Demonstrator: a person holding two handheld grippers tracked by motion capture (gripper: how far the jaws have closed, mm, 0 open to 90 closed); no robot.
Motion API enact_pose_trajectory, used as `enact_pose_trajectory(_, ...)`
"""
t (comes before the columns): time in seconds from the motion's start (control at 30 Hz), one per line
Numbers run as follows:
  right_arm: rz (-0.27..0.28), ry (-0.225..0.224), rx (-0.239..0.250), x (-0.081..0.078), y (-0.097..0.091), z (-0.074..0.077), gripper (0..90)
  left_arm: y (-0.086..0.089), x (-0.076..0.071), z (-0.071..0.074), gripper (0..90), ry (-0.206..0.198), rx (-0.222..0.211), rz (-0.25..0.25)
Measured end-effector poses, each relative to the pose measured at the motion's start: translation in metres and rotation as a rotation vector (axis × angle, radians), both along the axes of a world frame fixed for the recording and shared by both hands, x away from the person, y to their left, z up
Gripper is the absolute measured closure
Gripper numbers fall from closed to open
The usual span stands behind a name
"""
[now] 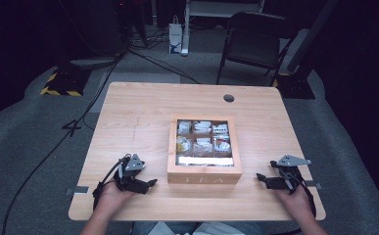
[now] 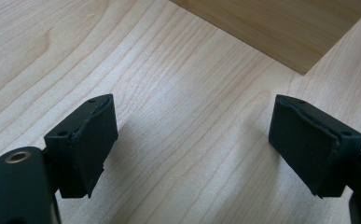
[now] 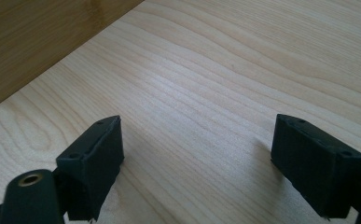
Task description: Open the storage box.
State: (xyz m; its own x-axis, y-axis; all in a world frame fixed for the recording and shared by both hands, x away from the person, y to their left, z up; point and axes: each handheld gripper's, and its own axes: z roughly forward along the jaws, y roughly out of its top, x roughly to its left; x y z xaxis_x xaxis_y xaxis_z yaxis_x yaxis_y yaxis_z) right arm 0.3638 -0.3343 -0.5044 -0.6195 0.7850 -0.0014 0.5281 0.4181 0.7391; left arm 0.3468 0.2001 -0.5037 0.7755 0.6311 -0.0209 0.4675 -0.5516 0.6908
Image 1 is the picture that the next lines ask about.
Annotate tangle of black cables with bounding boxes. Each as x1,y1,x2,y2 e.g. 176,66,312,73
124,25,171,52

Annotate group of tea bags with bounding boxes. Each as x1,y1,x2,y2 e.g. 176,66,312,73
176,119,235,166

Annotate long black floor cable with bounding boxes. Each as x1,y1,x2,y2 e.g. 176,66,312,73
0,55,123,235

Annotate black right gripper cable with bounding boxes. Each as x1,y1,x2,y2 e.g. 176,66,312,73
284,169,317,219

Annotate wooden tea box glass lid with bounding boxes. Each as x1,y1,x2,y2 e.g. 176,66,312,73
166,114,244,185

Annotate black stand base grey post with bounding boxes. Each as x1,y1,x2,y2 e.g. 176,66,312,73
271,0,341,101

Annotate black base with hazard tape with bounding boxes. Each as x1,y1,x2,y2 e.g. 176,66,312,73
39,66,92,98

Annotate grey tape tab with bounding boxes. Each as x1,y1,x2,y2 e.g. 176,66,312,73
65,185,90,197
304,179,323,191

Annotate person's right hand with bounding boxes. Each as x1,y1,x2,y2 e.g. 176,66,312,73
274,186,314,220

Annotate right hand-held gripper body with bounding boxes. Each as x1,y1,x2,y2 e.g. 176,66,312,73
265,154,312,195

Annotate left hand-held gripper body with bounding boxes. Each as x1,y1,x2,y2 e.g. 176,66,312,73
113,153,149,195

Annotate white desk frame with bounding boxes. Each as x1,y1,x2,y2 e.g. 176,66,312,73
180,0,267,57

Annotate person's legs in jeans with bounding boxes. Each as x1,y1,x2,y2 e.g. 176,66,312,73
131,220,267,235

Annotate person's left hand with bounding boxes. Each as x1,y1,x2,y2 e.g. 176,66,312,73
94,181,136,213

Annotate white paper bag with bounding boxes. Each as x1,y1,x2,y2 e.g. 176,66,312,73
167,15,184,55

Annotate black folding chair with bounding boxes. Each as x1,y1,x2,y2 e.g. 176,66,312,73
215,11,302,88

